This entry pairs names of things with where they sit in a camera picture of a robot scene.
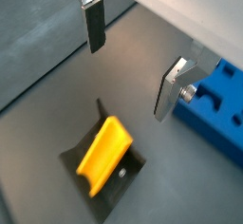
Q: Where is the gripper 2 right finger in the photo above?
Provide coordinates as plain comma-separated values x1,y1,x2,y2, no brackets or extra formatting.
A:
154,41,220,121

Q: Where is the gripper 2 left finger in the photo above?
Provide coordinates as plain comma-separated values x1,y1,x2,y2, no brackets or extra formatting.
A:
79,0,106,53

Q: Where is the yellow arch object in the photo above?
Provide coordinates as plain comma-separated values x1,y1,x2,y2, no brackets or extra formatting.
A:
76,116,133,197

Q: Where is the blue foam shape board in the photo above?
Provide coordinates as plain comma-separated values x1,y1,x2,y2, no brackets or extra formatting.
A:
173,59,243,169

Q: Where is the black curved fixture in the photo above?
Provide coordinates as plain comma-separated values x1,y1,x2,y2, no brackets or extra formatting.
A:
60,102,145,224

